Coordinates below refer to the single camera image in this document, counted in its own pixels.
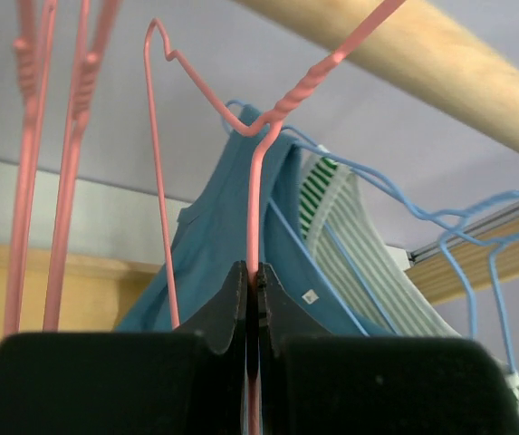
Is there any wooden clothes rack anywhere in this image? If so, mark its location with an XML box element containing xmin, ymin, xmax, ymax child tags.
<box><xmin>0</xmin><ymin>0</ymin><xmax>519</xmax><ymax>336</ymax></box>

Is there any right aluminium frame post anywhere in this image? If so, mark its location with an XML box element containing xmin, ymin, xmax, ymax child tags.
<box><xmin>408</xmin><ymin>201</ymin><xmax>519</xmax><ymax>266</ymax></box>

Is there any blue hanger under green top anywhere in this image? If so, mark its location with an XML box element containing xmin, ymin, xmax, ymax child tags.
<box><xmin>281</xmin><ymin>124</ymin><xmax>519</xmax><ymax>377</ymax></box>

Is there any green white striped tank top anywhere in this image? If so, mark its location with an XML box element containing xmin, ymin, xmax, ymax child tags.
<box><xmin>299</xmin><ymin>153</ymin><xmax>458</xmax><ymax>337</ymax></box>

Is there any blue tank top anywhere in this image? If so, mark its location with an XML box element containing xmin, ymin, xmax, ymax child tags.
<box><xmin>113</xmin><ymin>103</ymin><xmax>396</xmax><ymax>337</ymax></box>

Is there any blue hanger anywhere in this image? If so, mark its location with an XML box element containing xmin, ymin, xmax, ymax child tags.
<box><xmin>220</xmin><ymin>99</ymin><xmax>399</xmax><ymax>337</ymax></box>
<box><xmin>281</xmin><ymin>124</ymin><xmax>519</xmax><ymax>377</ymax></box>

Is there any pink wire hanger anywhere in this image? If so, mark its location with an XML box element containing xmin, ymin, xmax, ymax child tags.
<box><xmin>4</xmin><ymin>1</ymin><xmax>57</xmax><ymax>335</ymax></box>

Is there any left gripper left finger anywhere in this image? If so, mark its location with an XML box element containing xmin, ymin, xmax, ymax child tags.
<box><xmin>174</xmin><ymin>261</ymin><xmax>248</xmax><ymax>356</ymax></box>

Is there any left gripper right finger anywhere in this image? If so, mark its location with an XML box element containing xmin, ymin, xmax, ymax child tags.
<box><xmin>256</xmin><ymin>263</ymin><xmax>331</xmax><ymax>358</ymax></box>

